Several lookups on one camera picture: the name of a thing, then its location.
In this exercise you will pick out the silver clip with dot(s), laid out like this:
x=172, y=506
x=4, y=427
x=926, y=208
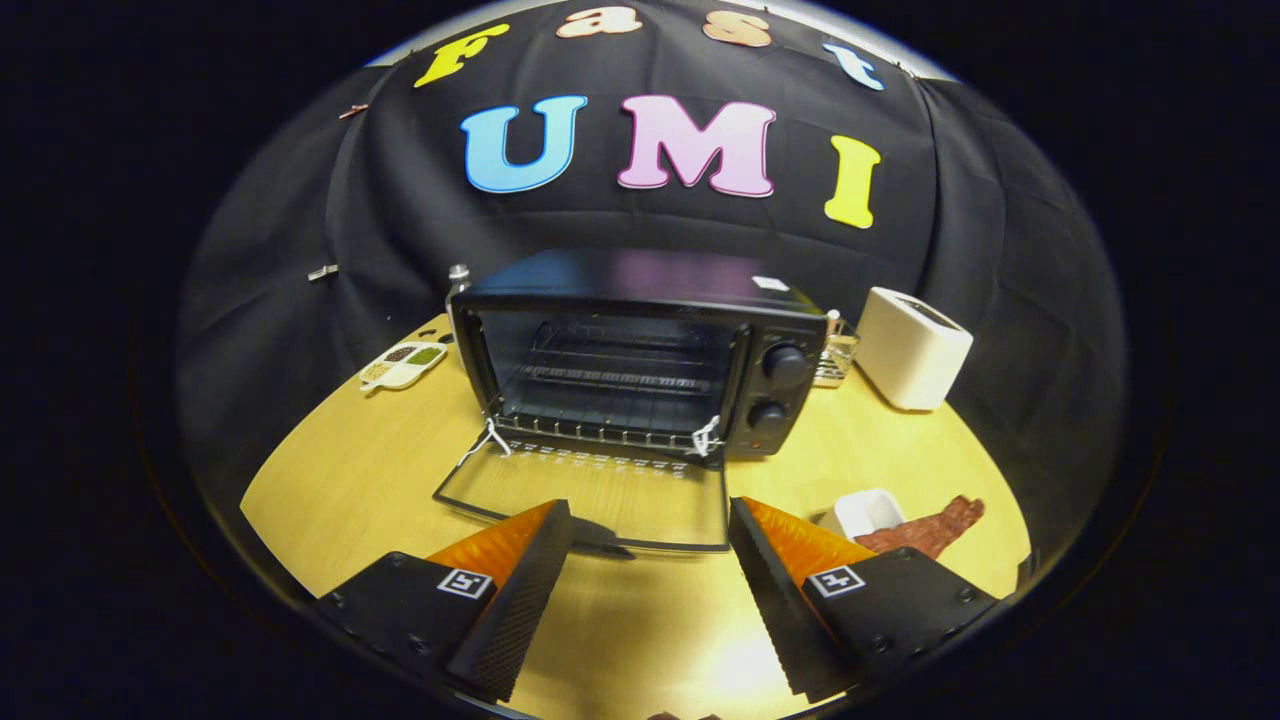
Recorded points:
x=323, y=272

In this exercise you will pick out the clear plastic water bottle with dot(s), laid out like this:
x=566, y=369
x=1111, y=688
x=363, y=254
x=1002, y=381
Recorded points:
x=459, y=275

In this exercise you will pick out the black toaster oven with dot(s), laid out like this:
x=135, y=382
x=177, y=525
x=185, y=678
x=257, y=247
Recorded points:
x=640, y=280

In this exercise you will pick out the small white dish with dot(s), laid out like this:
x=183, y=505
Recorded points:
x=865, y=512

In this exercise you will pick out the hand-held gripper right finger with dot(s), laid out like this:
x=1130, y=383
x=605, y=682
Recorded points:
x=775, y=600

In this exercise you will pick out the black backdrop cloth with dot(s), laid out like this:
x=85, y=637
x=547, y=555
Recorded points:
x=400, y=220

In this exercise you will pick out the white pop-up toaster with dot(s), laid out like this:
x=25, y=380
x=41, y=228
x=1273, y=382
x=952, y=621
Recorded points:
x=910, y=350

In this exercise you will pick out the brown meat slice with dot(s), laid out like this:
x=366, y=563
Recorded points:
x=930, y=530

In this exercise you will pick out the copper clip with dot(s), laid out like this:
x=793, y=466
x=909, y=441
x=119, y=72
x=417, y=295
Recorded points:
x=352, y=111

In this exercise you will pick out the white divided plate with grains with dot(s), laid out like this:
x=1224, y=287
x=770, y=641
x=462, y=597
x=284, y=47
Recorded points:
x=403, y=365

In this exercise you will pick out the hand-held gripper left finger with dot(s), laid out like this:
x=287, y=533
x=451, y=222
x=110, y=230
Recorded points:
x=520, y=600

